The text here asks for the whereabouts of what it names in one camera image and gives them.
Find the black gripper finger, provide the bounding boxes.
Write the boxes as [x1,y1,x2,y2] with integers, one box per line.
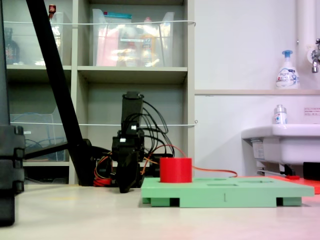
[128,160,141,192]
[116,159,131,194]

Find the red cylinder block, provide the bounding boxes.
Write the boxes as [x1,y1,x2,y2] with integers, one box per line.
[159,157,193,184]

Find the green shape-hole board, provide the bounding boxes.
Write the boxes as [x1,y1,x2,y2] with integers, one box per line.
[140,176,315,208]

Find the thin black tripod brace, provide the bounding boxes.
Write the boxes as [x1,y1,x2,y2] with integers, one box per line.
[23,141,70,161]

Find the beige shelf unit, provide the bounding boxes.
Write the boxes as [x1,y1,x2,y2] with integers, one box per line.
[0,0,196,185]

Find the pink pack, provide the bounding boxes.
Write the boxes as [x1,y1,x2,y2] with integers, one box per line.
[96,27,120,67]

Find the yellow spray bottle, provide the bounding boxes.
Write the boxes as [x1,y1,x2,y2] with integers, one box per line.
[139,16,157,67]

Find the large clear plastic bin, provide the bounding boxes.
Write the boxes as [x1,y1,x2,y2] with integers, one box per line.
[91,8,176,68]

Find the notched black tripod leg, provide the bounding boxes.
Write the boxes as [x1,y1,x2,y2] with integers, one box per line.
[0,0,26,227]

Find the clear plastic bin with bottles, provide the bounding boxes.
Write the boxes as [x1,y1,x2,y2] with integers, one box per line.
[3,11,65,66]

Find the dark glass bottle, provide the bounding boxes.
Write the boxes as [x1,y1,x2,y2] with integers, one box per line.
[3,27,20,65]

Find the small clear sanitizer bottle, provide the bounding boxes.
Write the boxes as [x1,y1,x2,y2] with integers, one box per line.
[273,104,288,125]

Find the brown bottle with red cap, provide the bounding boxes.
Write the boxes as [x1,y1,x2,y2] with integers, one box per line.
[48,4,62,48]

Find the white sink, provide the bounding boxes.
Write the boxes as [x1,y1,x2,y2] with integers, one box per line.
[241,123,320,166]

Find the black box under sink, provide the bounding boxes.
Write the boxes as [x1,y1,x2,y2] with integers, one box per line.
[302,161,320,181]

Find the white soap pump bottle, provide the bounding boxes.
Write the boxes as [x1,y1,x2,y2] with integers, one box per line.
[275,49,301,90]

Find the metal faucet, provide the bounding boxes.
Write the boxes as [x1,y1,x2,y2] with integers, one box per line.
[309,38,320,74]

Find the red wire loops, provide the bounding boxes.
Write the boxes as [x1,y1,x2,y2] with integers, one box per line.
[93,152,115,187]

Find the white cord with end loop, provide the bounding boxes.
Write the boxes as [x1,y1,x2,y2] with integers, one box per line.
[9,119,199,127]

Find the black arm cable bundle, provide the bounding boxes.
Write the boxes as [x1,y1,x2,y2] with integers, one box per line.
[124,101,175,163]

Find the orange wire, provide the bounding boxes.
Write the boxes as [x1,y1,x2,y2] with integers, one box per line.
[141,144,238,178]

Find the clear bin with blue cable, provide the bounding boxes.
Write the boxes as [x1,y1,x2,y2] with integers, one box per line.
[9,103,70,162]

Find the pink wall label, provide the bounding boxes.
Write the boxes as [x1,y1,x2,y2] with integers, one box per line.
[303,107,320,117]

